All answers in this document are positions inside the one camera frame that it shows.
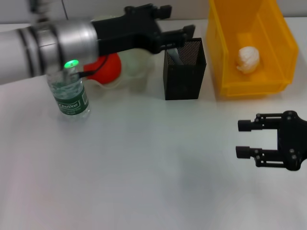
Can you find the white paper ball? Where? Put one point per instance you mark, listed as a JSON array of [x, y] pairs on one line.
[[248, 60]]

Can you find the grey marker pen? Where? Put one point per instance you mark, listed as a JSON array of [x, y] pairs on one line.
[[171, 54]]

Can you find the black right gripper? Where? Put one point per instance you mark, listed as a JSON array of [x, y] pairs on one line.
[[293, 136]]

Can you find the yellow plastic bin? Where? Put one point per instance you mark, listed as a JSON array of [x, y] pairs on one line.
[[275, 79]]

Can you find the orange fruit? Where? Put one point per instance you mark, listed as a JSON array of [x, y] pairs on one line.
[[110, 69]]

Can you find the black mesh pen holder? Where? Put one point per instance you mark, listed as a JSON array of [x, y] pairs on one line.
[[184, 81]]

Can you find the clear water bottle green label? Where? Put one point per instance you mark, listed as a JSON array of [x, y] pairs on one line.
[[72, 103]]

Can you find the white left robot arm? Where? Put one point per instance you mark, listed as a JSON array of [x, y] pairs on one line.
[[48, 48]]

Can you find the green glass fruit plate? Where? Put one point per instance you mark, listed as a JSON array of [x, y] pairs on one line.
[[139, 64]]

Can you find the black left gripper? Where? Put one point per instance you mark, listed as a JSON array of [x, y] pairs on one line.
[[127, 31]]

